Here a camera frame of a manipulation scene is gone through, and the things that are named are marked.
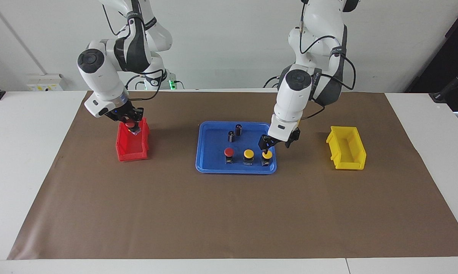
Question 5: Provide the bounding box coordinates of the red plastic bin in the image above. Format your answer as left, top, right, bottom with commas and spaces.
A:
116, 117, 150, 162

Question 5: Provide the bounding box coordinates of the blue plastic tray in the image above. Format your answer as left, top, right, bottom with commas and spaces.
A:
195, 121, 278, 175

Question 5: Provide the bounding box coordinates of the yellow plastic bin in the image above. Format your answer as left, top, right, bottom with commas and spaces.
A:
326, 126, 367, 170

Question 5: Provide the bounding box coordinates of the brown table mat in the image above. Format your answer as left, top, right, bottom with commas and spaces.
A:
7, 91, 458, 260

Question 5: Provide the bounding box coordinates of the white power socket box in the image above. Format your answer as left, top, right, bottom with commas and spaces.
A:
26, 74, 64, 91

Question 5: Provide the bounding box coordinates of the black tripod stand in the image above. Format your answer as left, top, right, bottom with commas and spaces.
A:
429, 63, 458, 103

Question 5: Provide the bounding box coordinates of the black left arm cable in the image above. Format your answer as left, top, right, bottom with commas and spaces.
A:
299, 0, 357, 120

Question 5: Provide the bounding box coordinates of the black right base cable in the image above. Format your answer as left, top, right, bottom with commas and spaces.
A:
125, 74, 145, 91

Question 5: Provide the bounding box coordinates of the black base cable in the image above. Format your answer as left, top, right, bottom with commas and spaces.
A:
125, 74, 145, 91
262, 74, 282, 89

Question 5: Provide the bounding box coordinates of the black left base cable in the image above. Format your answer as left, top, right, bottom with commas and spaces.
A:
262, 74, 282, 89

